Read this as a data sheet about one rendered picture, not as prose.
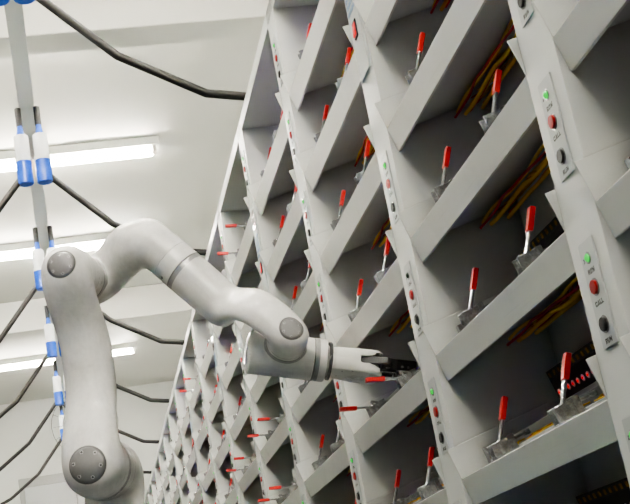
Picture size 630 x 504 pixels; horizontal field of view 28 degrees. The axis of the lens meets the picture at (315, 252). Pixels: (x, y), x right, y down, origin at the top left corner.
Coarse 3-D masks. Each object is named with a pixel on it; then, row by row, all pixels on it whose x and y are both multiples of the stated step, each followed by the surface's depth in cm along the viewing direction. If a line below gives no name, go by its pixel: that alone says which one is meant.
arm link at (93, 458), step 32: (64, 256) 243; (64, 288) 242; (96, 288) 252; (64, 320) 244; (96, 320) 245; (64, 352) 245; (96, 352) 244; (96, 384) 242; (64, 416) 242; (96, 416) 238; (64, 448) 236; (96, 448) 233; (96, 480) 232
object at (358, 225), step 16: (368, 128) 224; (368, 144) 242; (368, 176) 231; (368, 192) 234; (352, 208) 246; (368, 208) 253; (384, 208) 259; (336, 224) 264; (352, 224) 250; (368, 224) 266; (384, 224) 263; (320, 240) 280; (336, 240) 263; (352, 240) 273; (368, 240) 280; (384, 240) 274; (320, 256) 278; (336, 256) 267
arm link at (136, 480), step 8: (128, 448) 245; (136, 456) 248; (136, 464) 245; (136, 472) 245; (128, 480) 240; (136, 480) 245; (128, 488) 243; (136, 488) 246; (144, 488) 249; (120, 496) 243; (128, 496) 244; (136, 496) 245
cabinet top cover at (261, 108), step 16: (272, 0) 296; (288, 0) 295; (304, 0) 296; (256, 64) 327; (272, 64) 326; (256, 80) 333; (272, 80) 335; (256, 96) 343; (272, 96) 345; (256, 112) 353; (272, 112) 355
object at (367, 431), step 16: (416, 352) 212; (416, 384) 216; (400, 400) 228; (416, 400) 219; (352, 416) 268; (368, 416) 269; (384, 416) 241; (400, 416) 232; (352, 432) 268; (368, 432) 256; (384, 432) 245; (368, 448) 261
